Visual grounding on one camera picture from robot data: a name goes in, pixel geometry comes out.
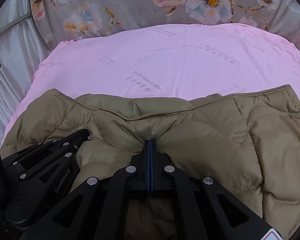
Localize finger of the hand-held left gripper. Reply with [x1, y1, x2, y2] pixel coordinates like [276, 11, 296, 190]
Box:
[12, 136, 90, 178]
[2, 129, 90, 168]

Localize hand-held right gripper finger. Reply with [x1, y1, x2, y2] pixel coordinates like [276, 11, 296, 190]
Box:
[20, 140, 150, 240]
[149, 140, 283, 240]

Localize olive quilted jacket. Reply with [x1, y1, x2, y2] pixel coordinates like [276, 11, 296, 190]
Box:
[0, 84, 300, 240]

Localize pink blanket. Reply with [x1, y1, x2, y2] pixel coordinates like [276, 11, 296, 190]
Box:
[0, 24, 300, 150]

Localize pale satin curtain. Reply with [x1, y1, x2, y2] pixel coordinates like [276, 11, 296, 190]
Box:
[0, 0, 53, 140]

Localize grey floral duvet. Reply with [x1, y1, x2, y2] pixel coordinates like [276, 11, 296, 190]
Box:
[29, 0, 300, 63]

